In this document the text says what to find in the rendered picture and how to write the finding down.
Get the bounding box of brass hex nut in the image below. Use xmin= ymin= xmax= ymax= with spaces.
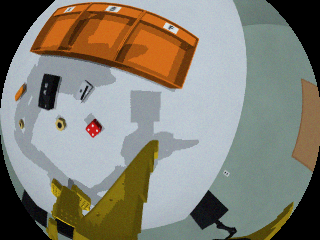
xmin=55 ymin=117 xmax=66 ymax=131
xmin=19 ymin=119 xmax=24 ymax=129

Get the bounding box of dark red die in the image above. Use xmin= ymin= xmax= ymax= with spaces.
xmin=85 ymin=119 xmax=102 ymax=138

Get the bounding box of orange battery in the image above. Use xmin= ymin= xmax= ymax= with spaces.
xmin=14 ymin=84 xmax=26 ymax=102

